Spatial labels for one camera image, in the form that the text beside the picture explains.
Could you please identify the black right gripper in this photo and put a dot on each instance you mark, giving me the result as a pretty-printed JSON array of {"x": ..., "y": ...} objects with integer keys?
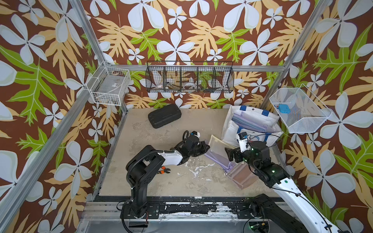
[{"x": 237, "y": 152}]

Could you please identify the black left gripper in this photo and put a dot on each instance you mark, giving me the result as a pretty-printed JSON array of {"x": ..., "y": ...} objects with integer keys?
[{"x": 201, "y": 143}]

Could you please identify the cream mesh pouch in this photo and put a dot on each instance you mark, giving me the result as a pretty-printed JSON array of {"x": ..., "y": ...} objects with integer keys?
[{"x": 217, "y": 146}]

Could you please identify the purple mesh pouch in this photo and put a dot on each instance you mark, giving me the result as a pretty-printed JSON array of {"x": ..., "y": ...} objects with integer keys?
[
  {"x": 222, "y": 161},
  {"x": 243, "y": 121},
  {"x": 264, "y": 123}
]

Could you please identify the purple mesh pouch bottom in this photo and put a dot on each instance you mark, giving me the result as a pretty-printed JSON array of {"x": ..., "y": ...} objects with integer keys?
[{"x": 243, "y": 121}]

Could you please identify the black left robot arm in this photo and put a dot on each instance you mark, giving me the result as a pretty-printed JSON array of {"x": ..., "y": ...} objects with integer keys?
[{"x": 149, "y": 162}]

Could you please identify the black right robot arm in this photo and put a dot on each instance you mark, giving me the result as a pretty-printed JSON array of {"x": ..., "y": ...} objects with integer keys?
[{"x": 309, "y": 219}]

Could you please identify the pink mesh pouch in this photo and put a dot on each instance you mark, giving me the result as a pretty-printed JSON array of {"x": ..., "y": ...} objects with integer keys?
[{"x": 242, "y": 176}]

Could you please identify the white Doraemon canvas bag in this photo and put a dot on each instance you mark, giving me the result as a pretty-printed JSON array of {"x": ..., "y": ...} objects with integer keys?
[{"x": 231, "y": 129}]

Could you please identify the orange black pliers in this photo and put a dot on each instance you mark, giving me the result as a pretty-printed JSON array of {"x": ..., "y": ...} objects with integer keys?
[{"x": 164, "y": 170}]

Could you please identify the black hard zipper case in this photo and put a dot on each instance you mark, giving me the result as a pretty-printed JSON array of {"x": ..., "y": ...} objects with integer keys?
[{"x": 163, "y": 116}]

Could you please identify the small blue object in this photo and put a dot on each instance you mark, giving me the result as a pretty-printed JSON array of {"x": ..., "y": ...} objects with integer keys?
[{"x": 284, "y": 109}]

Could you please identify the white hexagonal mesh basket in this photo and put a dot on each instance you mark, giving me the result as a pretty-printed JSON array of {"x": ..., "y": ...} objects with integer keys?
[{"x": 307, "y": 112}]

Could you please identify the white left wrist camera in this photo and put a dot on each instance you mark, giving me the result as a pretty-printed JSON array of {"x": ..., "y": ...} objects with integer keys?
[{"x": 195, "y": 133}]

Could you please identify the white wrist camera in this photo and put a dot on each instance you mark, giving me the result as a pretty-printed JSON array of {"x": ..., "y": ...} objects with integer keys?
[
  {"x": 243, "y": 139},
  {"x": 195, "y": 133}
]

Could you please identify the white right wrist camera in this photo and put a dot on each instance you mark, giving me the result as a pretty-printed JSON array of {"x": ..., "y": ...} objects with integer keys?
[{"x": 243, "y": 139}]

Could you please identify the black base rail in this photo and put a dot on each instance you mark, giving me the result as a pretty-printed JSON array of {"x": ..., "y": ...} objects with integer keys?
[{"x": 237, "y": 206}]

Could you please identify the black wire basket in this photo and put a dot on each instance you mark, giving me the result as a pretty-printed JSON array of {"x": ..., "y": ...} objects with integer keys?
[{"x": 189, "y": 76}]

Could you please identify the white wire basket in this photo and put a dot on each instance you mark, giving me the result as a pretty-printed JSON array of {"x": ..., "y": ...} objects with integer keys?
[{"x": 108, "y": 85}]

